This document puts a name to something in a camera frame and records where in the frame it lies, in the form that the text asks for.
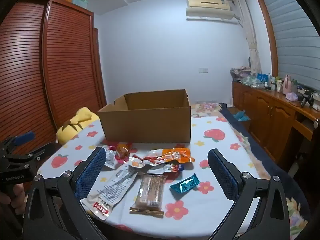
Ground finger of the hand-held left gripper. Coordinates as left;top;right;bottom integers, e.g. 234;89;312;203
0;131;35;150

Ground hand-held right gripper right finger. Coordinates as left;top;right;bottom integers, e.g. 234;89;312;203
207;148;292;240

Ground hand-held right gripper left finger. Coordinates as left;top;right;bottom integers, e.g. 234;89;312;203
24;146;107;240

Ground small white crinkled packet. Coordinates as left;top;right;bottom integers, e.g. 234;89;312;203
103;145;118;170

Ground long white red-label packet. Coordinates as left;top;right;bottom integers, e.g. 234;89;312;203
80;166;142;221

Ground pink packet with brown food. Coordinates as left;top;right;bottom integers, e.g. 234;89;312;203
114;142;133;166

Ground small teal foil packet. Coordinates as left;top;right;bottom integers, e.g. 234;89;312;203
169;173;200;194

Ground white blue red packet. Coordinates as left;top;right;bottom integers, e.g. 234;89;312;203
147;163;186;176

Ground orange chicken feet packet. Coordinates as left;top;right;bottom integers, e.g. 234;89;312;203
128;147;195;171

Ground clear brown bar packet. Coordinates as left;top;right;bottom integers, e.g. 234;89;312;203
129;174;168;216

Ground brown cardboard box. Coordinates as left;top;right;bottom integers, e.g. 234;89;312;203
97;89;192;144

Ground person's left hand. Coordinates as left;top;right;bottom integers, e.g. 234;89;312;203
10;183;26;215

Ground strawberry printed blanket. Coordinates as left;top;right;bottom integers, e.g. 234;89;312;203
37;116;275;232

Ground floral bed cover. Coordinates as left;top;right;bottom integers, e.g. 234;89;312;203
191;102;312;240

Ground yellow plush toy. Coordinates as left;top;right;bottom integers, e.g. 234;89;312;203
55;107;101;145

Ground teal cloth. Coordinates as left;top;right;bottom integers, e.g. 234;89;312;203
233;109;251;122

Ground brown louvred wardrobe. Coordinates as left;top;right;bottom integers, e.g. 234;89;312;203
0;0;108;147

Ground long wooden sideboard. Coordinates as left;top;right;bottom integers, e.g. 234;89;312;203
232;79;320;164

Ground pile of folded cloths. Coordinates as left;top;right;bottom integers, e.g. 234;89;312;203
230;66;253;82

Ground pink water bottle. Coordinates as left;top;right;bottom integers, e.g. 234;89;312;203
282;74;292;95

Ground black toy figure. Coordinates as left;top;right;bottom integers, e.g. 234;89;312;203
299;91;315;108

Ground pale patterned curtain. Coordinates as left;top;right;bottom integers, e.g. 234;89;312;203
232;0;262;75

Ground grey window blinds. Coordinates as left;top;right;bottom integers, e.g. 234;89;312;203
260;0;320;92

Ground white air conditioner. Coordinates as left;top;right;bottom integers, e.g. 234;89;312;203
185;0;235;21

